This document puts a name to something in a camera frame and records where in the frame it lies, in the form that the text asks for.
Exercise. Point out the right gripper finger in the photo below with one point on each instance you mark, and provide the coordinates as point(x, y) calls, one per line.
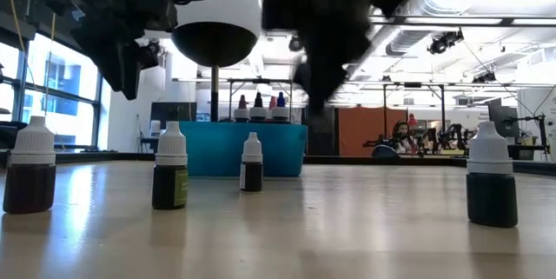
point(330, 70)
point(301, 75)

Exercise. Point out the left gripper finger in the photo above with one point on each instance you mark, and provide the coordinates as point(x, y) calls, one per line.
point(150, 53)
point(126, 70)

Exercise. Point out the pink food coloring bottle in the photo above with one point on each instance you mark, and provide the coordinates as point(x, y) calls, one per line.
point(272, 104)

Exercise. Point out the white-capped food coloring bottle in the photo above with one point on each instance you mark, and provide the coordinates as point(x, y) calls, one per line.
point(242, 114)
point(258, 113)
point(281, 114)

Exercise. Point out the teal bottle holder block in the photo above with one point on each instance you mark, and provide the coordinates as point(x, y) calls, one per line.
point(243, 148)

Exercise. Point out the white label food coloring bottle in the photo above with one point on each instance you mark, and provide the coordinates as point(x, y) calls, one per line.
point(253, 174)

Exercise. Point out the green label food coloring bottle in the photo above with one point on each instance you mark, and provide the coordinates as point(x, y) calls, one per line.
point(167, 183)

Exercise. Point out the brown food coloring bottle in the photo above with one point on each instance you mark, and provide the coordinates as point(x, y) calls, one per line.
point(29, 183)

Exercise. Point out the black food coloring bottle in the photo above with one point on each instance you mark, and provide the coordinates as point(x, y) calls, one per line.
point(491, 196)

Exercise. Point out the dropper bottles in bin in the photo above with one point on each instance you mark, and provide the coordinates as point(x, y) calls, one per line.
point(260, 80)

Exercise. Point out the large window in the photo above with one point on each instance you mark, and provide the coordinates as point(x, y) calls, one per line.
point(65, 79)

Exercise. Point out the black background monitor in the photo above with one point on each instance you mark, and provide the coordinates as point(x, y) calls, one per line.
point(497, 114)
point(174, 111)

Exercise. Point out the black partition panel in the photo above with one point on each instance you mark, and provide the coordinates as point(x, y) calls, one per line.
point(323, 135)

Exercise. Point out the white globe lamp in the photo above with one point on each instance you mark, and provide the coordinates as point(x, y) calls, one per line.
point(217, 44)

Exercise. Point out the orange partition panel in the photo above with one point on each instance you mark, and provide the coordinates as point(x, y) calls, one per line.
point(360, 131)

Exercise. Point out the person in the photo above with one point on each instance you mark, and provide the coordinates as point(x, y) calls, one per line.
point(401, 133)

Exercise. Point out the black ceiling spotlight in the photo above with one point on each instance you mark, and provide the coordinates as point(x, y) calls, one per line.
point(445, 41)
point(484, 78)

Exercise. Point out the background robot arms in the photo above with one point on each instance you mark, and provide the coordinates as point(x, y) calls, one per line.
point(454, 133)

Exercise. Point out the black background gantry frame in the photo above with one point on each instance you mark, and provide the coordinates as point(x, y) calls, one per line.
point(412, 84)

